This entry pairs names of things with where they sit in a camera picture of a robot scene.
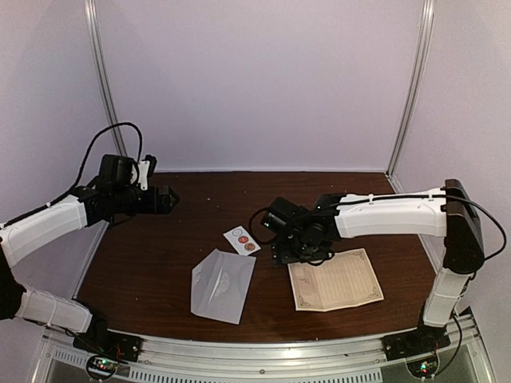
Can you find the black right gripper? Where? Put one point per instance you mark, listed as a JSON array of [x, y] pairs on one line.
[[283, 256]]

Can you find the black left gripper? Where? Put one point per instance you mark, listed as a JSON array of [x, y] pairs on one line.
[[164, 208]]

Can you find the grey envelope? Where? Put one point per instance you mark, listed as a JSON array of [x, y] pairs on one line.
[[220, 284]]

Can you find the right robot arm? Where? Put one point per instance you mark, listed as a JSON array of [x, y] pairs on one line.
[[307, 235]]

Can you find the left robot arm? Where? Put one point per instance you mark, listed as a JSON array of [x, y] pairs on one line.
[[120, 188]]

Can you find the white sticker sheet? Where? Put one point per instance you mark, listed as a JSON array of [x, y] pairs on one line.
[[232, 237]]

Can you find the front aluminium rail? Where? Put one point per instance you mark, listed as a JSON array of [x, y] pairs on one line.
[[349, 360]]

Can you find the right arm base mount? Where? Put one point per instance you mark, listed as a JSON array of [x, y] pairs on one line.
[[418, 348]]

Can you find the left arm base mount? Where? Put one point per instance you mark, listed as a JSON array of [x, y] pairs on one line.
[[109, 350]]

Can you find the left aluminium frame post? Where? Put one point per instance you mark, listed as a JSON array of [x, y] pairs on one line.
[[92, 23]]

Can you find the aluminium frame post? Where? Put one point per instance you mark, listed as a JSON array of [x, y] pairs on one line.
[[92, 23], [425, 31]]

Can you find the right aluminium frame post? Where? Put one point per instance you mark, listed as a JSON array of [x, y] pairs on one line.
[[425, 31]]

